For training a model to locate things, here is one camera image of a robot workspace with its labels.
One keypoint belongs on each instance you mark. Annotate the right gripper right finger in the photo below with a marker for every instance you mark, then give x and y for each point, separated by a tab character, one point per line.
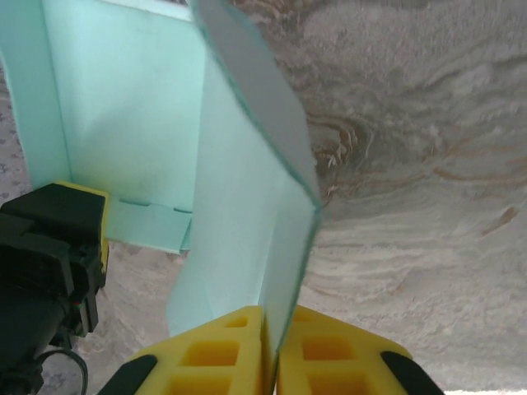
329	354

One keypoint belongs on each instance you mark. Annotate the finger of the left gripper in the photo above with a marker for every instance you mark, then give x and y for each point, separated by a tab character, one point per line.
62	205

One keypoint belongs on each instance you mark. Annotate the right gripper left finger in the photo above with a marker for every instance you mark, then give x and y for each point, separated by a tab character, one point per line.
206	354

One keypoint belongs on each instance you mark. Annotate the light blue paper box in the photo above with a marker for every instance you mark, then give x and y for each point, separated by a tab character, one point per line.
136	103

